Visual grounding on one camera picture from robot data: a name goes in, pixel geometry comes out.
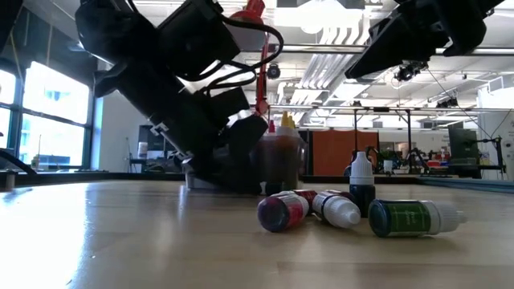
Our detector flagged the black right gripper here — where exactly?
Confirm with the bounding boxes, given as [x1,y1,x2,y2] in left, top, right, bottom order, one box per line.
[345,0,505,79]

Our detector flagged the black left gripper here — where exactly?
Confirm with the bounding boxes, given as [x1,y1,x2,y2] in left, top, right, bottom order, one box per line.
[94,59,269,193]

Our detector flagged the large yellow food coloring bottle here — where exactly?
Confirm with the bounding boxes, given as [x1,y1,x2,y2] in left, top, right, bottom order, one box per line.
[277,111,296,189]

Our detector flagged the small red label dropper bottle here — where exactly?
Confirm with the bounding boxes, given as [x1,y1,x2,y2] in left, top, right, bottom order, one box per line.
[256,193,311,234]

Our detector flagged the small purple dropper bottle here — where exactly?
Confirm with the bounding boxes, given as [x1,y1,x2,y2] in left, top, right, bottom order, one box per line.
[312,191,362,230]

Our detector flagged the small green label dropper bottle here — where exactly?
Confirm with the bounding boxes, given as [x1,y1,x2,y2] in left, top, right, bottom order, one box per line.
[367,198,469,238]

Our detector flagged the red desk lamp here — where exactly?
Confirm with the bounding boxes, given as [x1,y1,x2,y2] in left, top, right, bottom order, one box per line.
[229,0,272,121]

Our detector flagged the black monitor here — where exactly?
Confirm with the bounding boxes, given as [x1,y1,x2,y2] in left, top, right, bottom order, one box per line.
[447,127,481,180]

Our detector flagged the large window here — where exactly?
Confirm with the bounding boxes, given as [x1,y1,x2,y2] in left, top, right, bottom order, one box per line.
[0,59,92,172]

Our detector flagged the black hanging camera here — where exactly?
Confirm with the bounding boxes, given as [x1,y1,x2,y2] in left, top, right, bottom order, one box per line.
[395,59,429,83]

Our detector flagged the orange partition wall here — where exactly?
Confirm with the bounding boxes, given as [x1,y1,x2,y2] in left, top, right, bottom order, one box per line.
[312,128,379,177]

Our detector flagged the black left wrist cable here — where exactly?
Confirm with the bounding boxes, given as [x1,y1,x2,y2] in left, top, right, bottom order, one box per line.
[176,14,285,96]

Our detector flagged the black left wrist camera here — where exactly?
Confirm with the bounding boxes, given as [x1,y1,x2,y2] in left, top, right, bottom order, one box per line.
[156,0,242,79]

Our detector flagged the grey metal post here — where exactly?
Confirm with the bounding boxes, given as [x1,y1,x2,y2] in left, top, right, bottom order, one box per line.
[3,169,17,192]

